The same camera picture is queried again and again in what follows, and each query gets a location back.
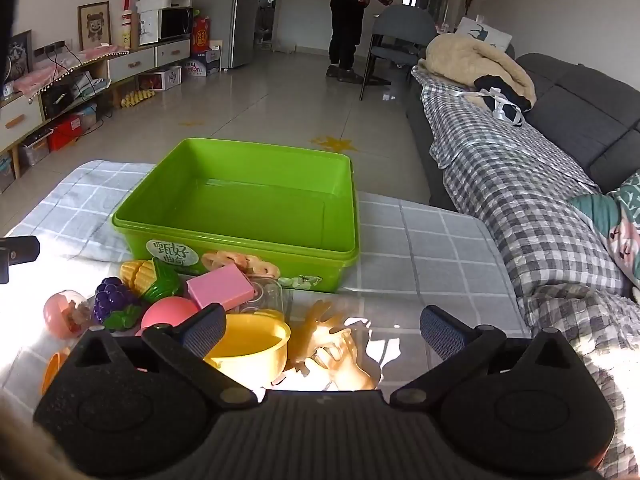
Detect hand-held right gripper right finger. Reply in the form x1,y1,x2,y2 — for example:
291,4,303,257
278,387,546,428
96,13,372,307
390,305,581,407

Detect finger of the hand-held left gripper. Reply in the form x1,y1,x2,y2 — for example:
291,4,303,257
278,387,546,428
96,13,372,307
0,236,40,284

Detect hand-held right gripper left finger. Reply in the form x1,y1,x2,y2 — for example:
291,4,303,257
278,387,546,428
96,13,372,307
65,304,264,408

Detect pink toy ball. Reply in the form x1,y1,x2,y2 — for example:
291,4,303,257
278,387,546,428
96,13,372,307
141,296,201,332

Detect pink rectangular block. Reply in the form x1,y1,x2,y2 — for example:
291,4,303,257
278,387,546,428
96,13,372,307
186,265,255,311

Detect clear plastic container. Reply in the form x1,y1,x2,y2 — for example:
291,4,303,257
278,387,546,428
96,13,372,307
239,280,286,317

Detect yellow green toy corn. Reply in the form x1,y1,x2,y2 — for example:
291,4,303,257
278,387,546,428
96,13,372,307
120,258,184,304

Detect flesh coloured toy hand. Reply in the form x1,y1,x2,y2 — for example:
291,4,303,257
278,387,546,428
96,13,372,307
307,330,381,392

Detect purple toy grapes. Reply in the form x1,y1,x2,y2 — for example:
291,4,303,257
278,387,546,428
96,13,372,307
92,277,144,332

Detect green plastic storage box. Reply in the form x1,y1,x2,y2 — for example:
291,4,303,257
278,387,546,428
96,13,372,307
111,138,361,294

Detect yellow plastic bowl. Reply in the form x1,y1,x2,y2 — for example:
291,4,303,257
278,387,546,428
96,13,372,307
202,312,292,391

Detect grey checked tablecloth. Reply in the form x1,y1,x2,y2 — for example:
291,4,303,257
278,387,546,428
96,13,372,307
0,160,532,411

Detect translucent pink capsule toy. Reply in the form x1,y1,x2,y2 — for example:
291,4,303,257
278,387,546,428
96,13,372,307
43,290,94,336

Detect red storage box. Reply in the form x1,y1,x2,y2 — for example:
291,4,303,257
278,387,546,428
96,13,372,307
47,114,84,151

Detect small orange toy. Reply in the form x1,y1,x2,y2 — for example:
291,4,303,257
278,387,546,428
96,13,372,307
40,352,64,396

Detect grey plaid blanket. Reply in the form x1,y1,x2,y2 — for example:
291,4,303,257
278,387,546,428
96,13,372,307
412,67,640,479

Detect pink fringed cloth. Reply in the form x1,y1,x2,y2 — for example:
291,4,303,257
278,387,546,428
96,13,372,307
12,42,126,96

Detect yellow ridged toy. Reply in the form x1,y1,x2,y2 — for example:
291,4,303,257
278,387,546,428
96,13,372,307
121,89,155,109

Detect dark framed picture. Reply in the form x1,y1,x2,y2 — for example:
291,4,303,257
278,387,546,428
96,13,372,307
4,29,34,82

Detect green patterned pillow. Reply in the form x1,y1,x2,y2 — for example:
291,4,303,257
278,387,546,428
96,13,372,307
569,170,640,277

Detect double yellow star sticker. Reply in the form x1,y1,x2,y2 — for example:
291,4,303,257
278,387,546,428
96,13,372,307
309,134,354,154

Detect white wooden tv cabinet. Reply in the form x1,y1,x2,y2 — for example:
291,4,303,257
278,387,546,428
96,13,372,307
0,37,191,196

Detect white red cardboard box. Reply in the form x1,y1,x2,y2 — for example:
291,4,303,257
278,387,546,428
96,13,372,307
137,65,182,92

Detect white ribbon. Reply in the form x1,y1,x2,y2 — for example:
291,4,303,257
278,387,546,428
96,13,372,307
479,87,526,129

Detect framed cartoon picture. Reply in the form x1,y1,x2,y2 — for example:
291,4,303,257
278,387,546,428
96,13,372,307
77,1,111,51

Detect black garment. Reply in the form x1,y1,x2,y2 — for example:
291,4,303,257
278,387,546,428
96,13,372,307
472,73,532,114

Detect white blue cardboard box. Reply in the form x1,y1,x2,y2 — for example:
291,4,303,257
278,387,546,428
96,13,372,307
180,49,224,77

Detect dark grey sofa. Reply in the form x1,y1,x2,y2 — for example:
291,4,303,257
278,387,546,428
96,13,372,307
404,51,640,213

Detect black microwave oven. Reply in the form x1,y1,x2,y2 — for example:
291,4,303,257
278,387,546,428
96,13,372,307
137,6,194,46

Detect beige fleece blanket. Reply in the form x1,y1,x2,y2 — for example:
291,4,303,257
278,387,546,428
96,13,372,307
417,33,537,112

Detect tall red gift box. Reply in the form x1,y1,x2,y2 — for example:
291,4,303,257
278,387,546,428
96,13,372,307
190,14,211,56

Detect white deer print pillow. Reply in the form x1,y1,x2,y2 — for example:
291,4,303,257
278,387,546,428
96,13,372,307
455,16,515,54

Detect grey dining chair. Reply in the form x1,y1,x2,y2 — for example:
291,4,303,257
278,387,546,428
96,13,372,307
359,4,439,101

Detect silver refrigerator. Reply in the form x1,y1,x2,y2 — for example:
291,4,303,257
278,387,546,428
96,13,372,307
192,0,266,70

